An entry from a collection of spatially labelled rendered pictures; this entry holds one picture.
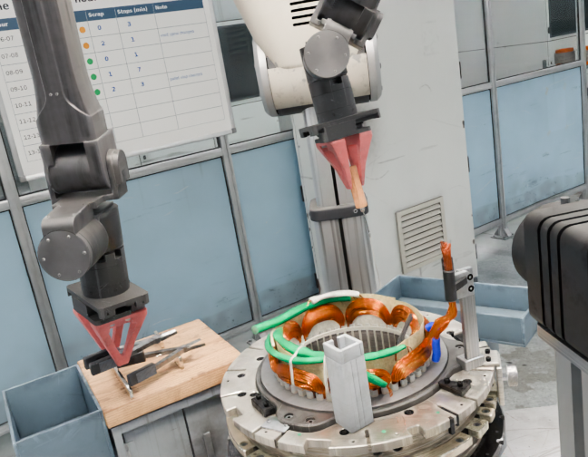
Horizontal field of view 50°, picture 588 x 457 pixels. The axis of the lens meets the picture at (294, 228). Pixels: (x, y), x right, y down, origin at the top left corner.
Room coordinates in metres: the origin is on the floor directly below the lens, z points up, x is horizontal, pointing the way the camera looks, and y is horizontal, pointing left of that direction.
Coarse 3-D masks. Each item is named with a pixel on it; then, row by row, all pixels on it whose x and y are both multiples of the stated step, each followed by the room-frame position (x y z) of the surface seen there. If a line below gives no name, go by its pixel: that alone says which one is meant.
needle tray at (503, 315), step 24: (384, 288) 0.97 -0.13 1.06; (408, 288) 1.00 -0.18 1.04; (432, 288) 0.97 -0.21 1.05; (480, 288) 0.92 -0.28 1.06; (504, 288) 0.90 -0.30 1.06; (432, 312) 0.86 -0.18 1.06; (480, 312) 0.82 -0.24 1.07; (504, 312) 0.89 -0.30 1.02; (528, 312) 0.79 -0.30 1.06; (480, 336) 0.82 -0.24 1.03; (504, 336) 0.80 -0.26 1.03; (528, 336) 0.79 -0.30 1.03
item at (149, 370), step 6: (144, 366) 0.76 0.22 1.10; (150, 366) 0.76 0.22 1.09; (132, 372) 0.75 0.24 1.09; (138, 372) 0.75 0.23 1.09; (144, 372) 0.76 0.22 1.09; (150, 372) 0.76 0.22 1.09; (156, 372) 0.77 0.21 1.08; (132, 378) 0.74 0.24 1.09; (138, 378) 0.75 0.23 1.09; (144, 378) 0.76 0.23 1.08; (132, 384) 0.74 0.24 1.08
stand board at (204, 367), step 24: (192, 336) 0.90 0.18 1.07; (216, 336) 0.89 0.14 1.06; (192, 360) 0.82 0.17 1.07; (216, 360) 0.81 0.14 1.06; (96, 384) 0.79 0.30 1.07; (120, 384) 0.78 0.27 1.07; (144, 384) 0.77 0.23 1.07; (168, 384) 0.76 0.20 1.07; (192, 384) 0.76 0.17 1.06; (216, 384) 0.78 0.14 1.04; (120, 408) 0.72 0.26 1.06; (144, 408) 0.73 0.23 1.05
